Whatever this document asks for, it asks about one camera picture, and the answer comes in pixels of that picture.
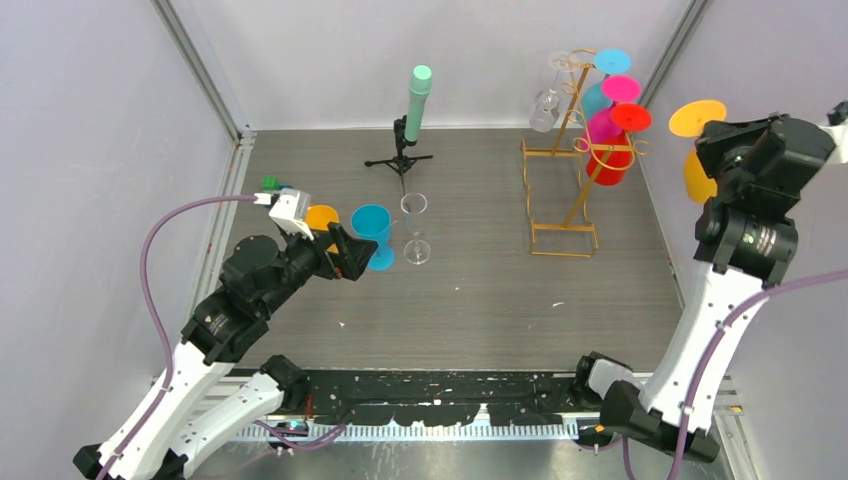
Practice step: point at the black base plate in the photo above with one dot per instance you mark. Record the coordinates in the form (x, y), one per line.
(438, 398)

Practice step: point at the cyan wine glass back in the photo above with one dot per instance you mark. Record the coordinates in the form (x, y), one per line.
(609, 62)

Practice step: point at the clear wine glass back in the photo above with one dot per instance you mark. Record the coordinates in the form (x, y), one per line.
(545, 113)

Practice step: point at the clear wine glass front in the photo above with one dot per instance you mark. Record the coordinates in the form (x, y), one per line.
(414, 206)

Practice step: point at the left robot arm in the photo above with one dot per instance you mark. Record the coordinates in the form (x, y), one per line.
(163, 439)

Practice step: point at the blue wine glass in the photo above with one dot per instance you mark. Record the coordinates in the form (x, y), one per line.
(373, 222)

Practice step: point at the mint green microphone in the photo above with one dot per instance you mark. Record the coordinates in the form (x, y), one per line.
(420, 85)

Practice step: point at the clear wine glass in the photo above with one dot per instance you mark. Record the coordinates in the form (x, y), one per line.
(414, 206)
(545, 113)

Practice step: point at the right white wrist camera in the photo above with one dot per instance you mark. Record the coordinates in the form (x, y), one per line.
(837, 129)

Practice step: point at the aluminium frame rail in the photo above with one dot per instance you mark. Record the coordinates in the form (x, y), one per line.
(232, 388)

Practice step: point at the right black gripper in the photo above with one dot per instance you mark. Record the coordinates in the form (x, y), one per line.
(718, 136)

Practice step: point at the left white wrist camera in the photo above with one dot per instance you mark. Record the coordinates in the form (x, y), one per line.
(288, 211)

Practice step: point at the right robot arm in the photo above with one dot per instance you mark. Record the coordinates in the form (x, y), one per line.
(746, 242)

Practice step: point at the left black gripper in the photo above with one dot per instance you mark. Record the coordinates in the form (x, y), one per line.
(354, 253)

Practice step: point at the orange wine glass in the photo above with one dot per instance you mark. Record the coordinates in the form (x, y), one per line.
(319, 217)
(688, 122)

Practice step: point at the green toy block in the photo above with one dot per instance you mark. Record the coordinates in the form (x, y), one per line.
(270, 183)

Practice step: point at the magenta wine glass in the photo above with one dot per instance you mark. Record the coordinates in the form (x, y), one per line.
(620, 89)

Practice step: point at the red wine glass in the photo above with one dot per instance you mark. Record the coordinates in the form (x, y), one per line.
(611, 151)

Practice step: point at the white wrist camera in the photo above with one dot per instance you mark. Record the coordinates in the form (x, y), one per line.
(288, 211)
(837, 129)

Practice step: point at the gold wire glass rack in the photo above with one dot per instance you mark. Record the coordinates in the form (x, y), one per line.
(573, 234)

